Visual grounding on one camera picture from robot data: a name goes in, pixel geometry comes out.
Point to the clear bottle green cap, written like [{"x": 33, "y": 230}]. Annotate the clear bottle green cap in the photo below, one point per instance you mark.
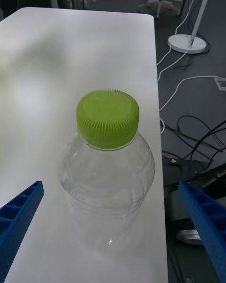
[{"x": 107, "y": 113}]

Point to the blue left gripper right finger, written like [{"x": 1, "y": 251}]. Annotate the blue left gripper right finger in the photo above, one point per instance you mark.
[{"x": 207, "y": 217}]

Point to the white star chair base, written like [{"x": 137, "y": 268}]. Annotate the white star chair base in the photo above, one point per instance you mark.
[{"x": 160, "y": 4}]

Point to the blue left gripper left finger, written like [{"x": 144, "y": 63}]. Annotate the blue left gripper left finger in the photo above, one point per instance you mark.
[{"x": 16, "y": 219}]

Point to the white round-based floor lamp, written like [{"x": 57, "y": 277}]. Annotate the white round-based floor lamp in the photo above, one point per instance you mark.
[{"x": 181, "y": 43}]

